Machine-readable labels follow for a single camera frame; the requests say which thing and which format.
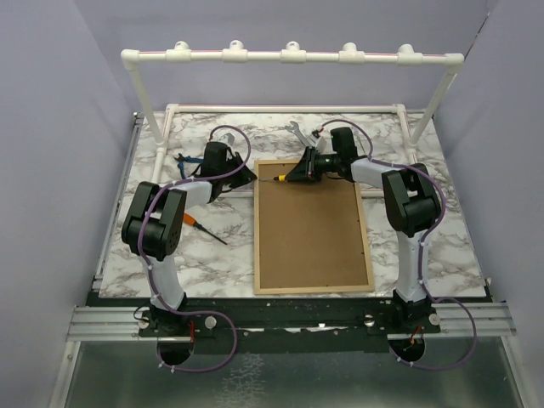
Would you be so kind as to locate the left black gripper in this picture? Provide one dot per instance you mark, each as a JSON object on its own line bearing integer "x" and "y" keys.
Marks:
{"x": 246, "y": 174}

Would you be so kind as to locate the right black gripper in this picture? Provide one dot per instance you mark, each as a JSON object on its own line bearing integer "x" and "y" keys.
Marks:
{"x": 305, "y": 169}

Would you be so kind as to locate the small yellow screwdriver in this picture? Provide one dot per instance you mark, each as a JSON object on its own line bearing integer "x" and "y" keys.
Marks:
{"x": 279, "y": 178}

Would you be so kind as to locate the wooden picture frame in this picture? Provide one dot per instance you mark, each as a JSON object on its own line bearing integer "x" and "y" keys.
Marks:
{"x": 308, "y": 238}

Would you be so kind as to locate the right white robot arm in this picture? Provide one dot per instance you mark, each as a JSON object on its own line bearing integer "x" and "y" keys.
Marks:
{"x": 414, "y": 203}

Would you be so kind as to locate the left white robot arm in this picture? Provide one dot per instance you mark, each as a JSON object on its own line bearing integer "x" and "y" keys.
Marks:
{"x": 153, "y": 226}

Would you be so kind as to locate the large grey wrench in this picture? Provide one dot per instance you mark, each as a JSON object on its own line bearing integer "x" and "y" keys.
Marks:
{"x": 294, "y": 128}

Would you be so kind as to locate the white PVC pipe rack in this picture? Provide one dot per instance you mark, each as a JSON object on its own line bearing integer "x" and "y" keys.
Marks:
{"x": 291, "y": 54}

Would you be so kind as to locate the blue handled pliers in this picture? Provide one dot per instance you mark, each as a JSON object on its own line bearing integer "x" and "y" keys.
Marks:
{"x": 183, "y": 160}

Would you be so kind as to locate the orange handled screwdriver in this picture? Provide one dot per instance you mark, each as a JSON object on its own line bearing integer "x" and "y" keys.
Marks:
{"x": 189, "y": 220}

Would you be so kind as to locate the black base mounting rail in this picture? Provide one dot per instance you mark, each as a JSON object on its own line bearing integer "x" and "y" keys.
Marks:
{"x": 287, "y": 325}

